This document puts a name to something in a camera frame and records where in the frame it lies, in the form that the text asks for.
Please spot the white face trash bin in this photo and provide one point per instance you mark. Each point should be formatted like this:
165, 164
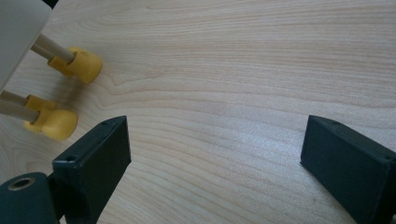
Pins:
17, 34

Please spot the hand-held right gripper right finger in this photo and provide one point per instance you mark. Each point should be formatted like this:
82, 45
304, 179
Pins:
351, 168

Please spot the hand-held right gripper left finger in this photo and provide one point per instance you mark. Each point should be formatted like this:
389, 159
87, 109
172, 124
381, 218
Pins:
93, 165

